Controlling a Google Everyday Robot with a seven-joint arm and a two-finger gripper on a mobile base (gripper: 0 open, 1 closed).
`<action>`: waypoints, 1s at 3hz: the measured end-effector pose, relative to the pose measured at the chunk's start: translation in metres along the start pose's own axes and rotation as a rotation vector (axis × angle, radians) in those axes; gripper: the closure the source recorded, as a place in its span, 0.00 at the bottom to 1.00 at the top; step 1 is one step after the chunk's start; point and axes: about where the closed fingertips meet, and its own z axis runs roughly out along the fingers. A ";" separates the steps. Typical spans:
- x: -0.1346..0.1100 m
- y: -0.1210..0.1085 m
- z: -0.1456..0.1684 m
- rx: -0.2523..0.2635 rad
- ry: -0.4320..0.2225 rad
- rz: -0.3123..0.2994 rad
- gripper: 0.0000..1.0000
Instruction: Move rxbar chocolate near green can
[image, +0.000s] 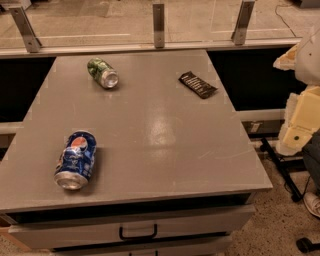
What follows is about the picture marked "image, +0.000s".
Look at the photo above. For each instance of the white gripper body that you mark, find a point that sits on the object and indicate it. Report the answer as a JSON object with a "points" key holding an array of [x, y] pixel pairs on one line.
{"points": [[309, 61]]}

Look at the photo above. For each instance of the black rxbar chocolate wrapper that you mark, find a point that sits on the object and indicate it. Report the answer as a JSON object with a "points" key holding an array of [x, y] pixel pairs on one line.
{"points": [[200, 87]]}

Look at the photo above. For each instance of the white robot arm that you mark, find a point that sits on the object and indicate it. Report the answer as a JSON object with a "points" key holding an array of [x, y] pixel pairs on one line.
{"points": [[304, 59]]}

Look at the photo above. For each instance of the green soda can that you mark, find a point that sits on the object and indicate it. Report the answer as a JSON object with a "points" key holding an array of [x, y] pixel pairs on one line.
{"points": [[103, 73]]}

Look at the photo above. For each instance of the blue Pepsi can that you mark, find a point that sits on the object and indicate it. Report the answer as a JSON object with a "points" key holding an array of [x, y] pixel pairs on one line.
{"points": [[75, 165]]}

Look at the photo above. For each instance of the person's jeans leg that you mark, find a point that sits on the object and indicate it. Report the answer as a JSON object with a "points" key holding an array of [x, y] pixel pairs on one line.
{"points": [[311, 158]]}

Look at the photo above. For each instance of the black stand leg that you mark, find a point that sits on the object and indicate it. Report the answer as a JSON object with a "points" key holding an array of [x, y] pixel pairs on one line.
{"points": [[296, 195]]}

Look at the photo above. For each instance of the white sneaker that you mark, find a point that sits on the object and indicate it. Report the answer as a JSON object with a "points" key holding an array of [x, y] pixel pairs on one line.
{"points": [[312, 203]]}

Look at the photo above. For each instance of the black caster wheel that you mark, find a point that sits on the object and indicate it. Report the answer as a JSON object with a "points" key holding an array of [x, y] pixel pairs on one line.
{"points": [[305, 245]]}

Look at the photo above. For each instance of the grey cabinet lower drawer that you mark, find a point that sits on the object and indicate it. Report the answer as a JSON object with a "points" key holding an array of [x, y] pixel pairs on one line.
{"points": [[201, 246]]}

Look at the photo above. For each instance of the grey cabinet drawer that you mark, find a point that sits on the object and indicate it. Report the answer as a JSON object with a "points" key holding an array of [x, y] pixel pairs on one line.
{"points": [[104, 230], [201, 246]]}

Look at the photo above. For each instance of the grey cabinet top drawer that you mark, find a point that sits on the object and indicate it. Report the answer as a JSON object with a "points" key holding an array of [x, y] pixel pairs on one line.
{"points": [[104, 230]]}

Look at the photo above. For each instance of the right metal railing bracket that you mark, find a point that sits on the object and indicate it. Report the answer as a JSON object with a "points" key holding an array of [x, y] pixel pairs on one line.
{"points": [[240, 31]]}

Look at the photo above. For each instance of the metal railing bracket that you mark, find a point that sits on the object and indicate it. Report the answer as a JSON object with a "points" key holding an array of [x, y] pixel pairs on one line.
{"points": [[240, 31], [31, 42], [158, 25]]}

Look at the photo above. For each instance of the middle metal railing bracket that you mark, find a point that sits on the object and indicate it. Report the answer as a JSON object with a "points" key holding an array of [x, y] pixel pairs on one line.
{"points": [[158, 25]]}

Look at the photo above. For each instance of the black top drawer handle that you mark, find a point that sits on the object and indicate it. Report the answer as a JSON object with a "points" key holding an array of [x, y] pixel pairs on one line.
{"points": [[145, 233]]}

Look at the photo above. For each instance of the left metal railing bracket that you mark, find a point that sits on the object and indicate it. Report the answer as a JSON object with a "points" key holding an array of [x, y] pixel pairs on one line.
{"points": [[31, 42]]}

